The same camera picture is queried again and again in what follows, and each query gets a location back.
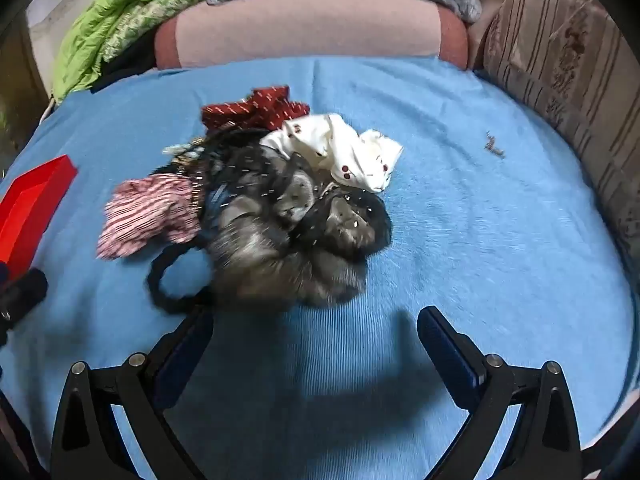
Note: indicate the red tray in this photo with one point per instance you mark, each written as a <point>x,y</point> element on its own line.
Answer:
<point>30,210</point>

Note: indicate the blue blanket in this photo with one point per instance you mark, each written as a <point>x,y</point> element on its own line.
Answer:
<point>475,260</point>

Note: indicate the green quilt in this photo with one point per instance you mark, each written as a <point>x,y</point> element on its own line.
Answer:
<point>110,15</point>

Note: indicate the black cloth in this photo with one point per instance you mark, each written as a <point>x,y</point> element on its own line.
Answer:
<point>125,67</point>

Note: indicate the red white striped scrunchie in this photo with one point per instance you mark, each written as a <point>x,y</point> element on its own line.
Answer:
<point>150,215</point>

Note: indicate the green floral blanket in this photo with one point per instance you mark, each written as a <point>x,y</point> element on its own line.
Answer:
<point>135,30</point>

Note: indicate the black sparkly scrunchie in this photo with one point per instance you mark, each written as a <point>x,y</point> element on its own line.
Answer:
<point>355,220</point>

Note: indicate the pink cushion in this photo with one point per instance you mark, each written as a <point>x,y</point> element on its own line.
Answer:
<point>300,35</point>

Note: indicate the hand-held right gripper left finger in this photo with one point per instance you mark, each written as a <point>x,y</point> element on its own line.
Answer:
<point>187,355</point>

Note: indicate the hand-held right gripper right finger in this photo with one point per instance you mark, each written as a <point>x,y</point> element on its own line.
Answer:
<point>445,355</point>

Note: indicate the beige striped cushion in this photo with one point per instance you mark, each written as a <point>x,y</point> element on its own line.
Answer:
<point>565,85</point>

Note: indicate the white patterned scrunchie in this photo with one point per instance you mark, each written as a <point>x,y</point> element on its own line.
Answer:
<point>335,152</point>

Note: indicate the dark grey scrunchie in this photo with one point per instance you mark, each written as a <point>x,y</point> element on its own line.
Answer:
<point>295,195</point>

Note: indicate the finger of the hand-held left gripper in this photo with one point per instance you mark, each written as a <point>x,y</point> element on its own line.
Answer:
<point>22,290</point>

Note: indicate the red polka dot scrunchie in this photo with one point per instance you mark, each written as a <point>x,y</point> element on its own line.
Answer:
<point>255,107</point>

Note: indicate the grey fluffy scrunchie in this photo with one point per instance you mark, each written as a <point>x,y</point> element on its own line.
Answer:
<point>280,265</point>

